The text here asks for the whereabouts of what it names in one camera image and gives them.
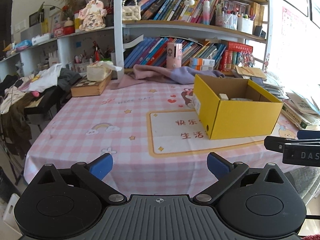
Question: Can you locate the yellow tape roll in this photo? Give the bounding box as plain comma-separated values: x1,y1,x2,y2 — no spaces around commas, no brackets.
230,98,253,101

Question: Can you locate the stack of papers books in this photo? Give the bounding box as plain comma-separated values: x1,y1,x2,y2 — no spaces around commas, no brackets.
232,66,319,131

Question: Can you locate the yellow cardboard box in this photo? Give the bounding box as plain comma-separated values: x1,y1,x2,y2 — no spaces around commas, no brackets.
192,75,283,140

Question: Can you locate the pink checkered tablecloth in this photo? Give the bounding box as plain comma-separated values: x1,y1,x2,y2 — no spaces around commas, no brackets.
23,77,313,201

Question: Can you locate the white eraser block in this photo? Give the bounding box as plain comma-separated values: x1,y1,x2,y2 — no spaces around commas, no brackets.
219,93,229,101

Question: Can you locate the pile of clothes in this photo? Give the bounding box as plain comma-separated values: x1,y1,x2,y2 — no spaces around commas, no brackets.
1,63,81,158

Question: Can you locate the wooden chess box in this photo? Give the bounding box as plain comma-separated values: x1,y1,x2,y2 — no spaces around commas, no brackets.
71,75,111,98

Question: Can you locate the red book set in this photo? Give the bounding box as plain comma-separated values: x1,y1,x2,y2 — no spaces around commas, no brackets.
218,40,253,72

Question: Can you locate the tissue pack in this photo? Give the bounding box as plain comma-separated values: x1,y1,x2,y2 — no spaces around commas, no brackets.
87,61,124,81

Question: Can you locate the pink purple cloth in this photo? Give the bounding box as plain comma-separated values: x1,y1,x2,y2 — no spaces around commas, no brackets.
109,64,225,90

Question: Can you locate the white orange medicine box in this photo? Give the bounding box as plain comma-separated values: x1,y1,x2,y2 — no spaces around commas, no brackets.
189,57,215,71

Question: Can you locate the white pen holder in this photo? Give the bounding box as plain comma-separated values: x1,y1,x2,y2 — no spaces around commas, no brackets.
237,17,254,35

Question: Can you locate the pink cylindrical case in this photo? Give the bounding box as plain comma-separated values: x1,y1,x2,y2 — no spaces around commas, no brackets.
166,42,183,69

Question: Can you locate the white bookshelf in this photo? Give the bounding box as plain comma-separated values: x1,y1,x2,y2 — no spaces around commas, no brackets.
1,0,270,79

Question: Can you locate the pink doll figure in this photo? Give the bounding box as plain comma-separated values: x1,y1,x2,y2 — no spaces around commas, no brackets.
78,0,107,31

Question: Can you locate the white quilted handbag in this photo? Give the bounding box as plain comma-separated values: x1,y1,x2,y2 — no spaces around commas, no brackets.
121,0,141,21

